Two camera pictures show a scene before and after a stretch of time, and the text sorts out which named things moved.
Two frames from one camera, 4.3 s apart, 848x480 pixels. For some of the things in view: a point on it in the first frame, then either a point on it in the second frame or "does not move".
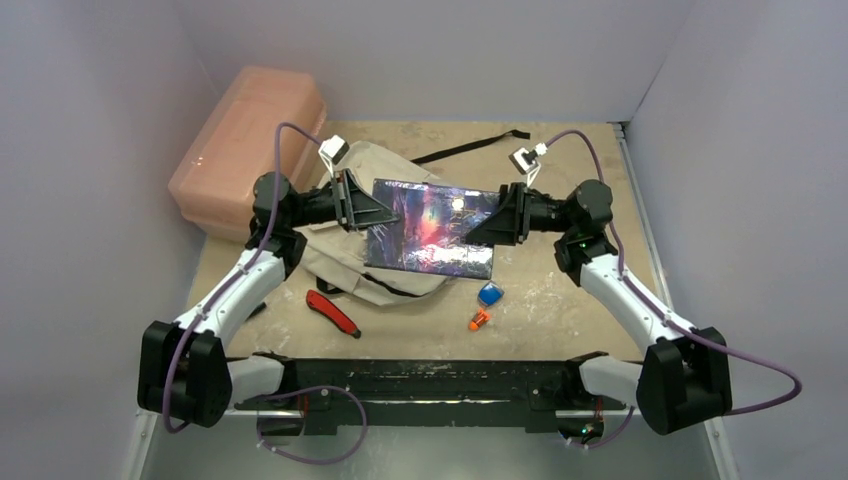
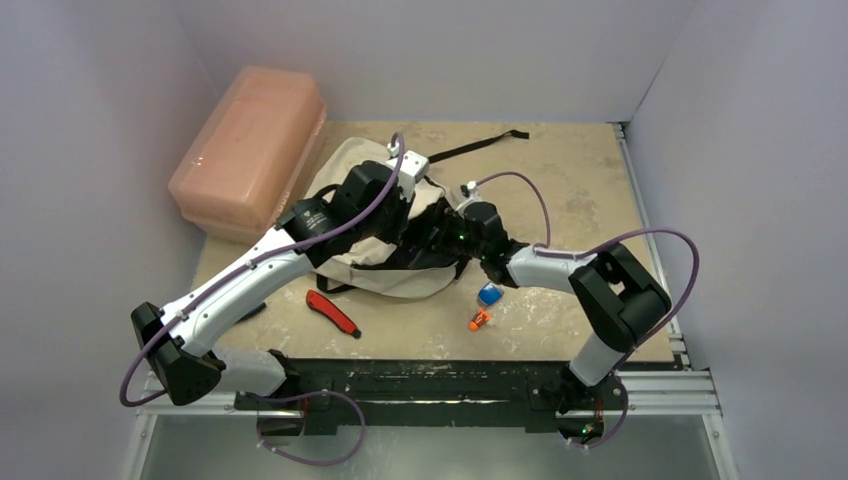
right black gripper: x=519 y=213 → x=448 y=220
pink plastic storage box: x=212 y=179 does not move
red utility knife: x=326 y=307 does not move
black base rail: x=430 y=394 does not move
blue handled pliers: x=257 y=311 does not move
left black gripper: x=354 y=208 → x=393 y=236
